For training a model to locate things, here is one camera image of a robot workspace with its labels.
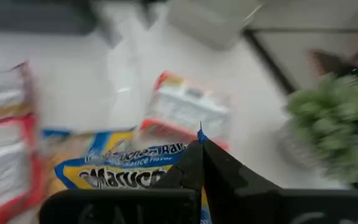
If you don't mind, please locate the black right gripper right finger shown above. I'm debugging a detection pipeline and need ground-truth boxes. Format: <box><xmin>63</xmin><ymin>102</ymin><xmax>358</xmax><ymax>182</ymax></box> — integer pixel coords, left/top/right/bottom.
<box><xmin>203</xmin><ymin>139</ymin><xmax>358</xmax><ymax>224</ymax></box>

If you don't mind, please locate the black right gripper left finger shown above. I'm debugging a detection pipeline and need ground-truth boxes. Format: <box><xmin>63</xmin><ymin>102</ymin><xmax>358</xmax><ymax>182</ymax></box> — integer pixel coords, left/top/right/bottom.
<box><xmin>38</xmin><ymin>139</ymin><xmax>204</xmax><ymax>224</ymax></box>

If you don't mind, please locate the blue yellow noodle pack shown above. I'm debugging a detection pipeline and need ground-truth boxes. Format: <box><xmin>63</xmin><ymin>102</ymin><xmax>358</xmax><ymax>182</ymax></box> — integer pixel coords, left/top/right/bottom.
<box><xmin>53</xmin><ymin>129</ymin><xmax>213</xmax><ymax>224</ymax></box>
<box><xmin>40</xmin><ymin>128</ymin><xmax>138</xmax><ymax>190</ymax></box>

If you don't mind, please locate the orange noodle pack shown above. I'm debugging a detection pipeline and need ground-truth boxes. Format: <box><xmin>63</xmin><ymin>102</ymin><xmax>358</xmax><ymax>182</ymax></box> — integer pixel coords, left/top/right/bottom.
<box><xmin>138</xmin><ymin>70</ymin><xmax>231</xmax><ymax>150</ymax></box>
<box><xmin>0</xmin><ymin>113</ymin><xmax>46</xmax><ymax>224</ymax></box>

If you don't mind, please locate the green plant in patterned pot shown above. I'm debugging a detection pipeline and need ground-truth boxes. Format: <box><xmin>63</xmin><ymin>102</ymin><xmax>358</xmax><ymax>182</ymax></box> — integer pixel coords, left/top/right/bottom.
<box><xmin>275</xmin><ymin>73</ymin><xmax>358</xmax><ymax>187</ymax></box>

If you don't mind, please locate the light grey plastic bin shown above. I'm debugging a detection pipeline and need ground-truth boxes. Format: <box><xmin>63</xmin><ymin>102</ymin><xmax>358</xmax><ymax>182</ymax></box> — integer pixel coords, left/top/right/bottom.
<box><xmin>166</xmin><ymin>0</ymin><xmax>262</xmax><ymax>51</ymax></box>

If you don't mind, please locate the dark grey plastic bin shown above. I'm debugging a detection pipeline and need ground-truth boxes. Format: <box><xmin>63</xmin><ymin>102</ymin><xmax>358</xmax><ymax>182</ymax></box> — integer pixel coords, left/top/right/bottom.
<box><xmin>0</xmin><ymin>0</ymin><xmax>98</xmax><ymax>35</ymax></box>

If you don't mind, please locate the black table frame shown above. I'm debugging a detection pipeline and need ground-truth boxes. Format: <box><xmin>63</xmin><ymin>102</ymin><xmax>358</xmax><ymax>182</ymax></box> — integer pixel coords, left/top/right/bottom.
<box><xmin>242</xmin><ymin>28</ymin><xmax>296</xmax><ymax>96</ymax></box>

